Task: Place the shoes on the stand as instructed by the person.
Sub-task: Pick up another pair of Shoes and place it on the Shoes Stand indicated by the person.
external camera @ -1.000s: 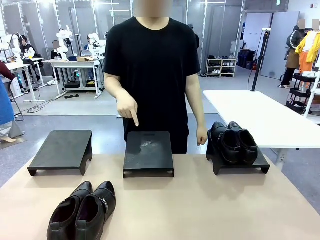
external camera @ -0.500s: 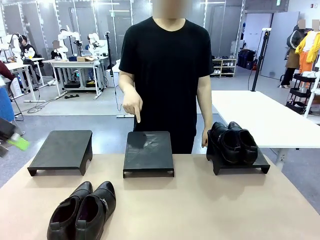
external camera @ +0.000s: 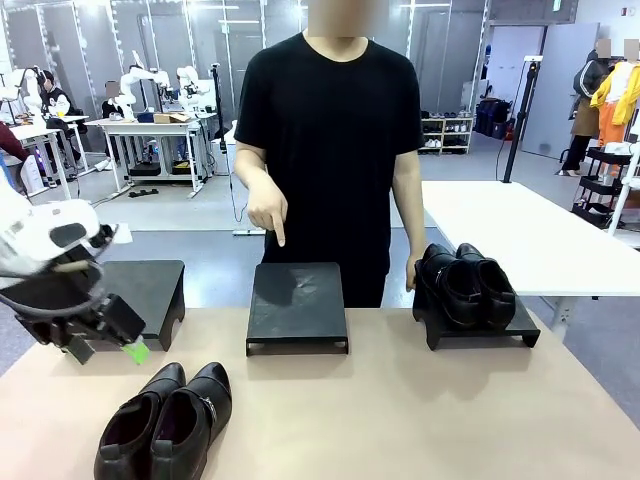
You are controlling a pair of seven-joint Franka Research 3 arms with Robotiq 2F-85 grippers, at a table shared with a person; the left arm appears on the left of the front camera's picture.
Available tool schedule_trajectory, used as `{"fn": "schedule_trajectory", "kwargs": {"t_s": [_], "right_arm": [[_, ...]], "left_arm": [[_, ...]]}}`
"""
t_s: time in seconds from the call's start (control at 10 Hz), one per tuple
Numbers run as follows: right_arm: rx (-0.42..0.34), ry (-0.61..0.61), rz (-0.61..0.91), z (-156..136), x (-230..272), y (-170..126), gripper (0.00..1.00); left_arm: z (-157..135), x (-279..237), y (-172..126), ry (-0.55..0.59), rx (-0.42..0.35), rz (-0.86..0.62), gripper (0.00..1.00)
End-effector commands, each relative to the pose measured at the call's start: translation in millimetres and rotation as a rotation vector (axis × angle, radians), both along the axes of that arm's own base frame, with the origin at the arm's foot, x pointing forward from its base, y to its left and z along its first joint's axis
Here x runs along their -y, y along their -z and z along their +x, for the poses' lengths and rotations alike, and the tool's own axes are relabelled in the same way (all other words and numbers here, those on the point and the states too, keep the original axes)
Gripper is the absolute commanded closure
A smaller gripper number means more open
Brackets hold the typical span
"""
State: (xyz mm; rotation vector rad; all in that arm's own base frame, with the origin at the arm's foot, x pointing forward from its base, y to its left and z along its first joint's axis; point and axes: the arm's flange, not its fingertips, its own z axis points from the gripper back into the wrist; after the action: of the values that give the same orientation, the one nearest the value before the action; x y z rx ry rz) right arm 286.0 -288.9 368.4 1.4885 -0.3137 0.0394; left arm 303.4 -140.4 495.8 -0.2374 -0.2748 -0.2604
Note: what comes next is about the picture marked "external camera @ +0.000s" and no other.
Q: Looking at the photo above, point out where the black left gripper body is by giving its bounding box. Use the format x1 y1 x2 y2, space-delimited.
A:
20 293 147 351

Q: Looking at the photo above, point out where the black smooth leather shoe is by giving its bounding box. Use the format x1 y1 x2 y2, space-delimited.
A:
416 243 484 330
455 242 517 330

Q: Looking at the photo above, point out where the person's right forearm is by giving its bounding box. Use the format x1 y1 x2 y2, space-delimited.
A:
233 141 275 191

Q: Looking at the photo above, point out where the person's left forearm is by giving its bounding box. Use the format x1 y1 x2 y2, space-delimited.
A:
393 149 427 261

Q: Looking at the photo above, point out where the black low shoe stand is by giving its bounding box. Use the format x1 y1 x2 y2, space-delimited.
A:
97 259 186 353
245 262 350 357
412 279 542 351

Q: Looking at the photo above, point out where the person in dark red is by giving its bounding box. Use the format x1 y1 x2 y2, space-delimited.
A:
0 122 31 169

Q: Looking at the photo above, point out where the seated person with headphones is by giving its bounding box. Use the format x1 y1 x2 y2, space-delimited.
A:
37 69 82 169

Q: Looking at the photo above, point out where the person in black t-shirt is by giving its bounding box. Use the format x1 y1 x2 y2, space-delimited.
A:
233 0 425 309

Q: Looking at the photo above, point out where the person's right hand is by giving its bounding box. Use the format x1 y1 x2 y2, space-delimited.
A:
246 181 290 248

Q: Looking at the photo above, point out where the person's left hand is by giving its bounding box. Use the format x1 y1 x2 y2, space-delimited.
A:
405 254 427 293

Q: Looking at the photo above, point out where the white workbench desk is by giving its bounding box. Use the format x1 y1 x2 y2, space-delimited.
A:
8 114 92 201
83 117 217 200

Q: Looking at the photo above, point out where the thin black tripod pole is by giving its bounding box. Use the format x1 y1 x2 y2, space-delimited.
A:
210 63 242 222

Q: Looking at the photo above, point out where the white shoe rack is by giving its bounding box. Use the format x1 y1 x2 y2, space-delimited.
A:
419 110 474 156

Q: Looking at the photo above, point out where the large white table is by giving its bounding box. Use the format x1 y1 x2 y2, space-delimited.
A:
422 179 640 329

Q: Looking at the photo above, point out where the dark blue suitcase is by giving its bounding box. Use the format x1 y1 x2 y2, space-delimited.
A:
474 98 514 141

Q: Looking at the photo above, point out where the black pole with white top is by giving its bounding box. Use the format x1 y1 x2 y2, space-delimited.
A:
501 55 544 184

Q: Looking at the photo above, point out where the black trolley cart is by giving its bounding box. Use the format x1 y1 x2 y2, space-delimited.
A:
571 144 634 230

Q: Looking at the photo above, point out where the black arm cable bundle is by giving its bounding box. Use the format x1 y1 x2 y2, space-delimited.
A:
0 259 107 324

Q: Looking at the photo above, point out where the black perforated monk-strap shoe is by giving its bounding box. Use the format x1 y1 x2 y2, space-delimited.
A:
149 361 234 480
93 362 187 480

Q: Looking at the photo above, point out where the white metal frame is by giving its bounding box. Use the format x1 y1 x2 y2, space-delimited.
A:
606 142 640 237

